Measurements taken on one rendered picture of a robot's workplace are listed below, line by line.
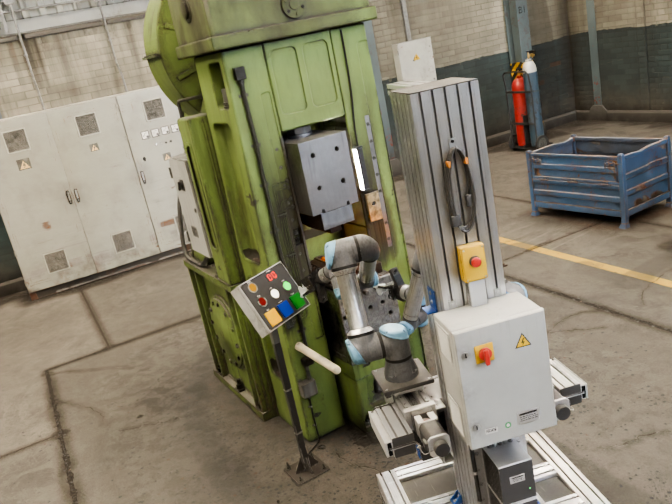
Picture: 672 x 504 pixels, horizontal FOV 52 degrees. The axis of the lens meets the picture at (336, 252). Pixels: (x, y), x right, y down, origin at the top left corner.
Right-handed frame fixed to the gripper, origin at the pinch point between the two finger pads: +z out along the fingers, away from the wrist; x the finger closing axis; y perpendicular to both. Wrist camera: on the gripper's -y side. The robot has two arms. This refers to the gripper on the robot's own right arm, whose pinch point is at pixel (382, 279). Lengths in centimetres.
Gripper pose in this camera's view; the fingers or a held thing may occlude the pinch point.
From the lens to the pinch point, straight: 365.2
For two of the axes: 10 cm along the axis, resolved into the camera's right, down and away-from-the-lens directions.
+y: 2.0, 9.3, 3.0
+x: 8.5, -3.1, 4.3
